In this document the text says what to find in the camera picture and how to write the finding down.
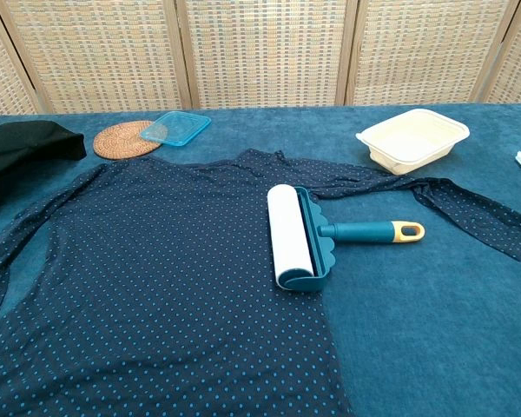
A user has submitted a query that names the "teal lint roller yellow tip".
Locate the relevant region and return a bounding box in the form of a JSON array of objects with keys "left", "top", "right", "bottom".
[{"left": 267, "top": 183, "right": 426, "bottom": 293}]

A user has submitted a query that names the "black beanie hat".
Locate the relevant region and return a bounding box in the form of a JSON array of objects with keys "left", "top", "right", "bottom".
[{"left": 0, "top": 120, "right": 87, "bottom": 219}]

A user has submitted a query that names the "transparent blue plastic lid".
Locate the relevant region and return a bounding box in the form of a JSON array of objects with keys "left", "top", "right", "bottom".
[{"left": 139, "top": 110, "right": 213, "bottom": 148}]

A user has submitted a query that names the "navy polka dot shirt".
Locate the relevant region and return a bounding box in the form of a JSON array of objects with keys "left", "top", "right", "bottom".
[{"left": 0, "top": 148, "right": 521, "bottom": 417}]

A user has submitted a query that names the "woven bamboo folding screen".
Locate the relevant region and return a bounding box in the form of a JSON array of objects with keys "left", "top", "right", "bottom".
[{"left": 0, "top": 0, "right": 521, "bottom": 118}]

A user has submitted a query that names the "round woven rattan coaster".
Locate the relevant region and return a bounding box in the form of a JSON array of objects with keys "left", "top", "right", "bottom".
[{"left": 93, "top": 121, "right": 162, "bottom": 161}]

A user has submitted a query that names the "cream plastic food container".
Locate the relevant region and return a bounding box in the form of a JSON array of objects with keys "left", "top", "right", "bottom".
[{"left": 355, "top": 108, "right": 472, "bottom": 175}]

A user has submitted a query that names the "teal fuzzy table cover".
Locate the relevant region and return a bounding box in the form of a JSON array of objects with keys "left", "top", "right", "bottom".
[{"left": 0, "top": 103, "right": 521, "bottom": 417}]

